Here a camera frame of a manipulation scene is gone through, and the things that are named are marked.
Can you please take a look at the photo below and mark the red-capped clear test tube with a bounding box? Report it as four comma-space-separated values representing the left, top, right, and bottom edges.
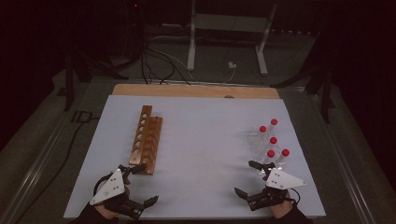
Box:
275, 148, 290, 167
268, 118, 279, 138
259, 125, 268, 147
265, 136, 278, 157
263, 149, 276, 166

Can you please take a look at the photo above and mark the right hand-held gripper cable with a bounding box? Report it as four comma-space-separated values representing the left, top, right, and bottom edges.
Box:
289, 187, 302, 206

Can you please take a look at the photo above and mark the wooden test tube rack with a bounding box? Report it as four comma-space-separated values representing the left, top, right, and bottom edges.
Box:
128, 105, 163, 175

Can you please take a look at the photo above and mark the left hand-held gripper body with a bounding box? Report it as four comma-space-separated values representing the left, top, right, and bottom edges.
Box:
89, 167, 146, 220

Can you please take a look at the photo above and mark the white table mat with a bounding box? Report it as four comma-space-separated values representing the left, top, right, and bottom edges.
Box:
63, 94, 327, 220

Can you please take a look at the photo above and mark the aluminium rail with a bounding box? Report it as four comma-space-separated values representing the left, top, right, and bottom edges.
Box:
311, 92, 379, 224
90, 77, 307, 92
0, 105, 82, 224

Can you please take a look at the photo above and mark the black cable bundle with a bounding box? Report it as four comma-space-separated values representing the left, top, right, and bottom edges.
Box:
138, 43, 191, 87

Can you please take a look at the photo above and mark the grey metal stand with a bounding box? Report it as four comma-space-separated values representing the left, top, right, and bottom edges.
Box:
186, 0, 278, 77

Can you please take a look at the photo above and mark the left hand-held gripper cable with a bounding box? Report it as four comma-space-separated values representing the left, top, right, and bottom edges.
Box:
92, 175, 113, 198

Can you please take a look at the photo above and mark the black floor cable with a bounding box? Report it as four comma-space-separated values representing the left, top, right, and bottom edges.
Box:
15, 116, 101, 224

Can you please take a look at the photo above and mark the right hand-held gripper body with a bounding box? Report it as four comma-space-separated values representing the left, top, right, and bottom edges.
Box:
246, 167, 308, 213

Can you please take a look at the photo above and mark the hand-held gripper cable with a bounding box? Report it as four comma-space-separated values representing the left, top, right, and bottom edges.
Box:
289, 187, 302, 206
92, 175, 113, 198

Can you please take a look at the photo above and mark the person's right hand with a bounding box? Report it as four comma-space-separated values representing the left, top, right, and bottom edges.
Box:
268, 200, 296, 219

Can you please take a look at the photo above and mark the person's left hand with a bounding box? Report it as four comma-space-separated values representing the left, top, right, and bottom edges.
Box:
93, 202, 120, 220

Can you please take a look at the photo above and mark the black stand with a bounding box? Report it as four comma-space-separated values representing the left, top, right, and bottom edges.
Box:
64, 50, 129, 112
270, 60, 336, 124

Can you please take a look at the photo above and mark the white cable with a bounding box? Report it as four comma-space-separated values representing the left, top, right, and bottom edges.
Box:
148, 46, 236, 85

